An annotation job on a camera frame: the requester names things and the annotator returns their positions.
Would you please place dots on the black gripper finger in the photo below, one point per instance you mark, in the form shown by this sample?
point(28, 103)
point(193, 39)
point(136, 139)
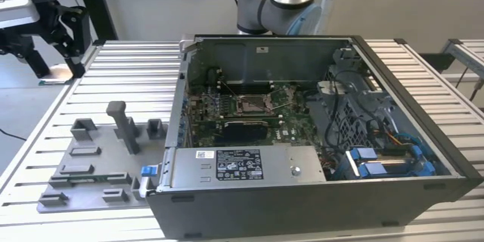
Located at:
point(81, 32)
point(36, 62)

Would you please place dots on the silver CPU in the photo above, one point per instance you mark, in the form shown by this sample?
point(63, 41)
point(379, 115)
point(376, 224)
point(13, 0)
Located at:
point(59, 78)

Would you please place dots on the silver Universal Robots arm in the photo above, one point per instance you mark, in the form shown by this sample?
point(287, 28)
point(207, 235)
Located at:
point(276, 15)

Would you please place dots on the CPU socket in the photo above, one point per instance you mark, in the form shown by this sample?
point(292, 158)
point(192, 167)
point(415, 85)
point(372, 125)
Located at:
point(253, 104)

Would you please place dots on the grey parts rack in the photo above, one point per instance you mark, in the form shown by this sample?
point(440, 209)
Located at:
point(105, 151)

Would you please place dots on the black RAM slots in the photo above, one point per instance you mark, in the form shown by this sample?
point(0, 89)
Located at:
point(247, 86)

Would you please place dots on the blue case latch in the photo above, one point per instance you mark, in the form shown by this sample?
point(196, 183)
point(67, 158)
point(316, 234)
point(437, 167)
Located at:
point(147, 172)

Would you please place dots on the silver power supply unit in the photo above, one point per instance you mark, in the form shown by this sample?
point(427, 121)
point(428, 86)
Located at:
point(185, 168)

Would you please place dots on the metal locking lever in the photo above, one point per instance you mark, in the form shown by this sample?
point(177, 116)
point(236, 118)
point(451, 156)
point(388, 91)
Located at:
point(281, 105)

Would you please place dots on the green motherboard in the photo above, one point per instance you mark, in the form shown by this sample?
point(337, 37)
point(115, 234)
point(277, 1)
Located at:
point(295, 117)

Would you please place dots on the grey perforated disk bay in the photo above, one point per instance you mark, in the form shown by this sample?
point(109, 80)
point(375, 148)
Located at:
point(351, 128)

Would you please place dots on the black open PC case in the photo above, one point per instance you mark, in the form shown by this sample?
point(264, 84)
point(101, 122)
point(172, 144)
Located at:
point(303, 210)

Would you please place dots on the hard disk in blue carrier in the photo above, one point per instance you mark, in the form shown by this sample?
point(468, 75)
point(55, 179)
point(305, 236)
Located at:
point(372, 169)
point(364, 153)

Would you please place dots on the black stand post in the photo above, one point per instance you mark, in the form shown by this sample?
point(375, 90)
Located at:
point(100, 12)

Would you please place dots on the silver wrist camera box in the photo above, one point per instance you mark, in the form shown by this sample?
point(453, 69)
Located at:
point(19, 9)

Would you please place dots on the metal frame side table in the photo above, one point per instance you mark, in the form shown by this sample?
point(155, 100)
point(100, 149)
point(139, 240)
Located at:
point(463, 52)

